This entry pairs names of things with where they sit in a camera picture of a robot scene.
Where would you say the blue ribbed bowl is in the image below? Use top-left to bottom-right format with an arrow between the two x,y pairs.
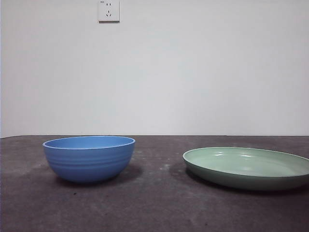
42,135 -> 136,183

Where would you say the green plate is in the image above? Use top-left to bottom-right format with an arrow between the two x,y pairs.
182,146 -> 309,192

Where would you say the white wall socket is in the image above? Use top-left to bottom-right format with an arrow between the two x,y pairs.
98,0 -> 121,24

